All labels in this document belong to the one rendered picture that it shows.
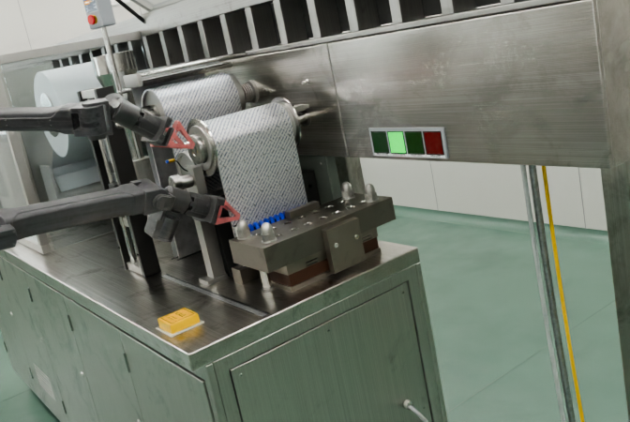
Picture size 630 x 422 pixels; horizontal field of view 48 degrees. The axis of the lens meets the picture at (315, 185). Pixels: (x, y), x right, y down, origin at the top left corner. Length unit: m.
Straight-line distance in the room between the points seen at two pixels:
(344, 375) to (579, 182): 2.83
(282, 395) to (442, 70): 0.79
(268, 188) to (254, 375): 0.50
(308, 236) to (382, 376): 0.41
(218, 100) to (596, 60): 1.08
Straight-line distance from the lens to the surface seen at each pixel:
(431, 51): 1.56
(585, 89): 1.35
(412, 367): 1.89
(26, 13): 7.41
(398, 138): 1.68
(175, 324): 1.61
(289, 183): 1.86
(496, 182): 4.71
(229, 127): 1.78
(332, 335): 1.69
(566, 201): 4.43
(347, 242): 1.71
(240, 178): 1.78
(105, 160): 2.10
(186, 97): 1.99
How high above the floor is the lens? 1.48
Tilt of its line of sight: 12 degrees down
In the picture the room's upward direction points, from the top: 11 degrees counter-clockwise
